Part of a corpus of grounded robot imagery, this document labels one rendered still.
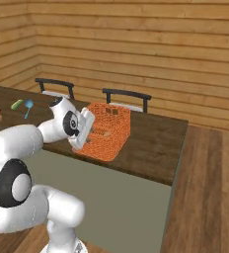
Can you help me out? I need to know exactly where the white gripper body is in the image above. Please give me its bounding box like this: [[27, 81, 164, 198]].
[[68, 107, 97, 151]]

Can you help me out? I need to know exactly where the orange woven basket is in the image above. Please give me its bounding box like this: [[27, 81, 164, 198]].
[[72, 101, 132, 163]]

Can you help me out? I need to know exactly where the dark wood dining counter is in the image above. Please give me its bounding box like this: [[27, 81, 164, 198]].
[[0, 83, 190, 253]]

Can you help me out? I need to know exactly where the black chair with white seat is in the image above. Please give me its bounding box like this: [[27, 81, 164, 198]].
[[34, 77, 76, 100], [102, 87, 153, 114]]

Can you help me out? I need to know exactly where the blue spoon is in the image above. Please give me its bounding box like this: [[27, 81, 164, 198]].
[[23, 99, 35, 120]]

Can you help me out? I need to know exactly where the green cucumber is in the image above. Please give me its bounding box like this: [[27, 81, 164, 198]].
[[10, 99, 25, 111]]

